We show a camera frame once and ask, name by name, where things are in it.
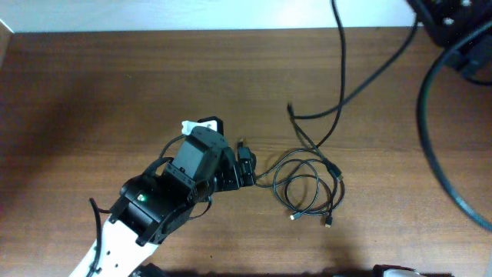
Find thin black usb cable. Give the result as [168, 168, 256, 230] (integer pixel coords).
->
[237, 136, 320, 189]

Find thick black cable bundle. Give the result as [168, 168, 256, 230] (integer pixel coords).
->
[286, 0, 420, 151]

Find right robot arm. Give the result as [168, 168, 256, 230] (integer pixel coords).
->
[407, 0, 491, 86]

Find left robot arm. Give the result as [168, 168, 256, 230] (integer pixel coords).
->
[72, 125, 256, 277]

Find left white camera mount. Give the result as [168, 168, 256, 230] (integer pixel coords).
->
[181, 121, 224, 135]

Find left camera cable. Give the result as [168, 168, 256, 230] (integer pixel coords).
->
[86, 134, 188, 277]

